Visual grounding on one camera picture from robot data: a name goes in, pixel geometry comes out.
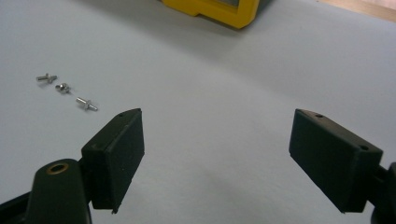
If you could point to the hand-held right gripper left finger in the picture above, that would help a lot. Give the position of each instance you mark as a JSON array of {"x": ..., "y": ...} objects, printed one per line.
[{"x": 116, "y": 161}]

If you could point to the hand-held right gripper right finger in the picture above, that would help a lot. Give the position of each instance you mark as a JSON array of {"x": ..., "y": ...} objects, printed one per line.
[{"x": 336, "y": 161}]

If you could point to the small silver screw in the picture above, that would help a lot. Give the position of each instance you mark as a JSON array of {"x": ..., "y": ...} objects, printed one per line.
[
  {"x": 85, "y": 103},
  {"x": 46, "y": 78}
]

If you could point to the small silver nut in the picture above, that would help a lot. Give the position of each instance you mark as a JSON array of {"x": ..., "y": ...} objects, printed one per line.
[{"x": 63, "y": 88}]

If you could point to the yellow black drawer organizer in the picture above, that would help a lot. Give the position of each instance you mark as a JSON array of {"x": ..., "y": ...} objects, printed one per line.
[{"x": 218, "y": 9}]

